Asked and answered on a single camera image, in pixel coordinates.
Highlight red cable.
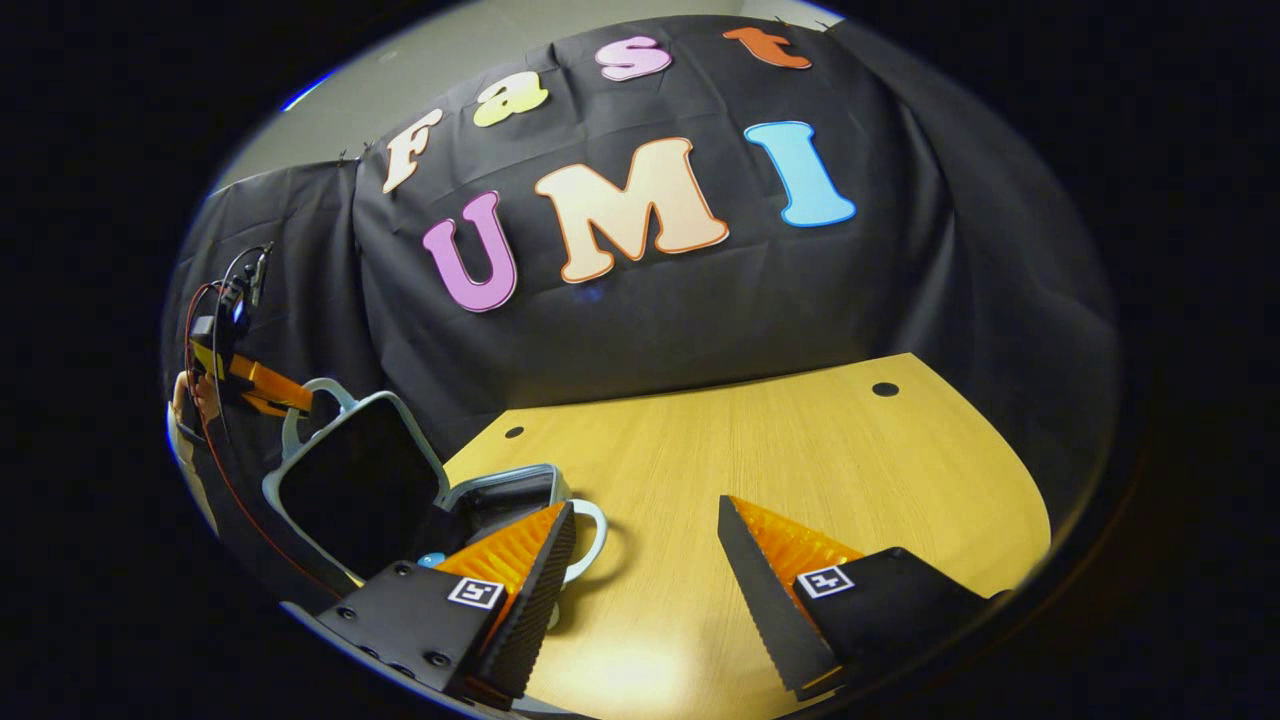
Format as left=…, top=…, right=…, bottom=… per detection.
left=183, top=282, right=341, bottom=601

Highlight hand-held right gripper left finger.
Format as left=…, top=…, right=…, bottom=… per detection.
left=316, top=501, right=579, bottom=709

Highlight light blue suitcase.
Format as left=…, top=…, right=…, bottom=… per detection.
left=262, top=377, right=609, bottom=633

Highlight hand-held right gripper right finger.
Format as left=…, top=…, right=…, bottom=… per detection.
left=716, top=494, right=993, bottom=703

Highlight black backdrop cloth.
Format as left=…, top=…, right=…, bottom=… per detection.
left=165, top=15, right=1121, bottom=601

